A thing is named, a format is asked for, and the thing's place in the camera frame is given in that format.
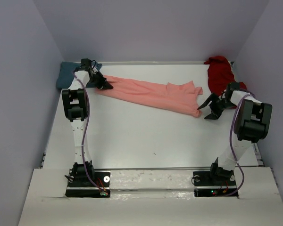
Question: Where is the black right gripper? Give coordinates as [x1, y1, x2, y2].
[198, 93, 237, 120]

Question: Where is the pink t-shirt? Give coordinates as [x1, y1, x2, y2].
[95, 76, 203, 118]

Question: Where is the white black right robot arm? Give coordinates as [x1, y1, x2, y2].
[198, 82, 273, 186]

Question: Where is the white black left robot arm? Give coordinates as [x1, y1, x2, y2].
[61, 58, 113, 189]

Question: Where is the crumpled red t-shirt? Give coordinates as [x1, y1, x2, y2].
[204, 56, 236, 96]

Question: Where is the folded teal t-shirt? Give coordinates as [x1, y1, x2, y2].
[56, 60, 102, 89]

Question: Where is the white table edge rail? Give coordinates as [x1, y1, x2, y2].
[100, 61, 204, 66]

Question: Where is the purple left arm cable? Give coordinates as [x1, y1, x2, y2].
[72, 60, 107, 191]

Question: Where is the aluminium front rail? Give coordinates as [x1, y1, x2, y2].
[94, 167, 194, 172]

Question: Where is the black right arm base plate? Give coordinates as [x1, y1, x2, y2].
[191, 171, 237, 198]

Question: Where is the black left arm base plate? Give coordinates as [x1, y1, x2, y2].
[64, 170, 111, 198]

